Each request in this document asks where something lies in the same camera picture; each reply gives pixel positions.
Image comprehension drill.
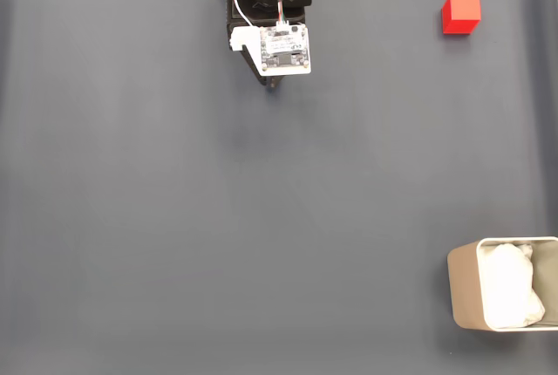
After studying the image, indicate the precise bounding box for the red cube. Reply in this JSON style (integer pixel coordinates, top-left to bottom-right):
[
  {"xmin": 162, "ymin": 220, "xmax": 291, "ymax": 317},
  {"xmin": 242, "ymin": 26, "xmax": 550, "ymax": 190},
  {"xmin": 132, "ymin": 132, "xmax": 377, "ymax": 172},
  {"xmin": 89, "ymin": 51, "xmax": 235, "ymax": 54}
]
[{"xmin": 441, "ymin": 0, "xmax": 482, "ymax": 36}]

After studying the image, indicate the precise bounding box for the beige rounded box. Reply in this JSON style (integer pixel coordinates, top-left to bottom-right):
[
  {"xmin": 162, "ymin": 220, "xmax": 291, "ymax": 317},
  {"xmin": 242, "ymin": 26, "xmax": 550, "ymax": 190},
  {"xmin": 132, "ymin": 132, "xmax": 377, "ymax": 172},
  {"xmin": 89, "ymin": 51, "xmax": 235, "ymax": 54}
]
[{"xmin": 446, "ymin": 235, "xmax": 558, "ymax": 332}]

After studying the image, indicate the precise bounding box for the white crumpled cloth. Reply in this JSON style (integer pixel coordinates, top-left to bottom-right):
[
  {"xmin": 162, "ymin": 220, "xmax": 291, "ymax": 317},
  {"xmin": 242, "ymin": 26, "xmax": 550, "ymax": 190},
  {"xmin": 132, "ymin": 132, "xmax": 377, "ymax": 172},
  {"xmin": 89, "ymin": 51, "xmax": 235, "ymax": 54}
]
[{"xmin": 479, "ymin": 242, "xmax": 547, "ymax": 329}]

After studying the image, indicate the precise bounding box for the white camera board mount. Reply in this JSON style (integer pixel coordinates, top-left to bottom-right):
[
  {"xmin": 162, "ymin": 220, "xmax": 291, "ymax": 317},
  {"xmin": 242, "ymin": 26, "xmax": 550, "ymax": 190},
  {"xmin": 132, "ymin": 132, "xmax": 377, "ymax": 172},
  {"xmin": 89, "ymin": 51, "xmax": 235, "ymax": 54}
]
[{"xmin": 229, "ymin": 24, "xmax": 313, "ymax": 77}]

